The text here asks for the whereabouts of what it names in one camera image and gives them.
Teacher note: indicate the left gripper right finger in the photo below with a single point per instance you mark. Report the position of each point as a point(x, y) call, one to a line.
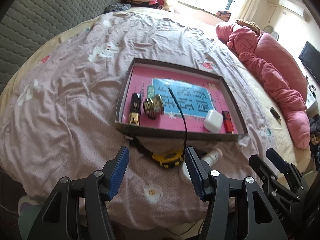
point(198, 171)

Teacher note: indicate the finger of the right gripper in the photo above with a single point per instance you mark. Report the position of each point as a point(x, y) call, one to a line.
point(291, 173)
point(265, 172)

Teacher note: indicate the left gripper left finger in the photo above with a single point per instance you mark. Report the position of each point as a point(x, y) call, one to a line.
point(114, 171)

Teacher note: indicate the white round bottle cap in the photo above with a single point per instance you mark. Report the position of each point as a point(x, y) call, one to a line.
point(184, 174)

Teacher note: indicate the small white pill bottle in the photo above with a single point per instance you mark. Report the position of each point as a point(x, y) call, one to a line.
point(213, 157)

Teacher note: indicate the black and yellow wristwatch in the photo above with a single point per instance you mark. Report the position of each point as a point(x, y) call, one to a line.
point(168, 160)

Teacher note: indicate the white earbuds case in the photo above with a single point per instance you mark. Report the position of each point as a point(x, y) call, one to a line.
point(213, 121)

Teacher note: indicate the red and black lighter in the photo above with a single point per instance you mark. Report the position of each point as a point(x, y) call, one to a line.
point(227, 122)

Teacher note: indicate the shiny metal ring fitting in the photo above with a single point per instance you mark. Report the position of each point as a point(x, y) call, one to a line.
point(153, 107)

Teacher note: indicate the small black clip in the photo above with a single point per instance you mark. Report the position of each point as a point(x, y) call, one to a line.
point(200, 153)

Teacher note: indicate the pink and blue book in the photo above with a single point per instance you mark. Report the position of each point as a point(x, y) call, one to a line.
point(196, 95)

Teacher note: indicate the pink patterned bed sheet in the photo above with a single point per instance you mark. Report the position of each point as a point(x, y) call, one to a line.
point(59, 120)

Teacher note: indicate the grey cardboard box tray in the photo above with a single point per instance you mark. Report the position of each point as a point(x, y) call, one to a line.
point(129, 129)

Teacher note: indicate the red pink quilt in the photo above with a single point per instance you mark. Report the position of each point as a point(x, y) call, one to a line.
point(276, 70)

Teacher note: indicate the black television screen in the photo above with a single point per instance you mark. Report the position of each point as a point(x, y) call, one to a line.
point(310, 58)

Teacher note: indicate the white air conditioner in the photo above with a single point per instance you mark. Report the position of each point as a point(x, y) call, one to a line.
point(293, 8)

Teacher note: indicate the grey quilted headboard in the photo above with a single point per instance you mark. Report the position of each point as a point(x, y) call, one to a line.
point(29, 24)

